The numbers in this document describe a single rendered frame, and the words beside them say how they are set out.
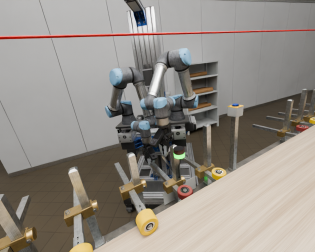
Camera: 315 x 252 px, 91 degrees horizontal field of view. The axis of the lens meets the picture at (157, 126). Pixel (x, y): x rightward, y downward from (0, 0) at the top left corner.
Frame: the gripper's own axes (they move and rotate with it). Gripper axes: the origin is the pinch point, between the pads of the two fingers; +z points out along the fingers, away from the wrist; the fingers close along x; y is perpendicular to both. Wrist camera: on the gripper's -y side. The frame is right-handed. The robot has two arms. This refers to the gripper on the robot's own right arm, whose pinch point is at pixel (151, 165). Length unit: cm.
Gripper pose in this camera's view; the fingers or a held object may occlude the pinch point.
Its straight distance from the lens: 122.9
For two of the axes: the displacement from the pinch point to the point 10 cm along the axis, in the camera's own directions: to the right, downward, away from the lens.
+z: 1.2, 9.3, 3.4
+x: -8.7, 2.6, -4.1
